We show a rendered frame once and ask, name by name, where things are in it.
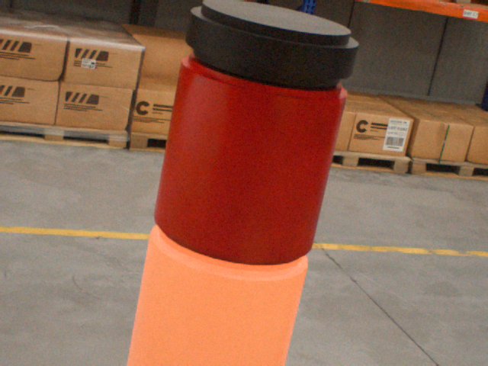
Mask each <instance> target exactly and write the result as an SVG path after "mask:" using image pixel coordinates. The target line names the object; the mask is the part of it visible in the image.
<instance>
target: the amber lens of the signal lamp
mask: <svg viewBox="0 0 488 366"><path fill-rule="evenodd" d="M306 270H307V257H306V256H302V257H300V258H299V259H297V260H294V261H292V262H291V263H288V264H283V265H242V264H235V263H230V262H227V261H224V260H219V259H215V258H211V257H208V256H205V255H201V254H198V253H196V252H192V251H190V250H188V249H187V248H185V247H183V246H180V245H178V244H177V243H175V242H173V241H172V240H170V239H168V238H167V237H166V235H165V234H164V232H163V231H161V229H160V228H159V227H158V226H154V227H153V228H152V231H151V233H150V236H149V245H148V249H147V254H146V262H145V268H144V272H143V281H142V285H140V295H139V299H138V304H137V309H136V317H135V322H134V327H133V335H132V340H131V344H130V353H129V358H128V363H127V366H285V362H286V358H287V352H288V348H289V344H290V340H291V334H292V331H293V326H294V320H295V317H297V310H298V307H299V302H300V296H301V292H302V289H303V282H304V278H305V274H306Z"/></svg>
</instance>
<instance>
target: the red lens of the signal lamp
mask: <svg viewBox="0 0 488 366"><path fill-rule="evenodd" d="M346 97H347V91H346V90H345V89H344V88H343V87H342V83H341V82H340V83H339V84H338V85H334V86H329V87H306V86H297V85H285V84H280V83H274V82H271V81H266V80H262V79H255V78H251V77H248V76H245V75H239V74H236V73H233V72H228V71H226V70H223V69H218V68H216V66H212V65H211V64H209V63H205V62H203V61H202V60H200V59H198V58H197V57H196V56H195V55H194V51H193V52H191V54H190V55H189V56H186V57H185V58H184V59H183V60H182V61H181V68H180V69H179V73H178V82H177V86H176V91H175V100H174V104H173V109H172V117H171V123H170V128H169V131H168V136H167V140H166V145H165V154H164V159H163V164H162V171H161V177H160V182H159V190H158V194H157V200H156V204H155V208H154V214H153V217H154V220H155V223H157V226H158V227H159V228H160V229H161V231H163V232H164V234H165V235H166V237H167V238H168V239H170V240H172V241H173V242H175V243H177V244H178V245H180V246H183V247H185V248H187V249H188V250H190V251H192V252H196V253H198V254H201V255H205V256H208V257H211V258H215V259H219V260H224V261H227V262H230V263H235V264H242V265H283V264H288V263H291V262H292V261H294V260H297V259H299V258H300V257H302V256H305V255H306V254H307V253H309V252H310V251H311V250H312V246H313V241H314V236H315V232H316V226H317V222H318V219H319V212H321V208H322V205H323V198H324V194H325V190H326V184H327V180H328V177H329V170H330V166H331V163H332V156H334V152H335V149H336V142H337V139H338V135H339V128H340V124H341V121H342V114H343V111H344V107H345V100H346Z"/></svg>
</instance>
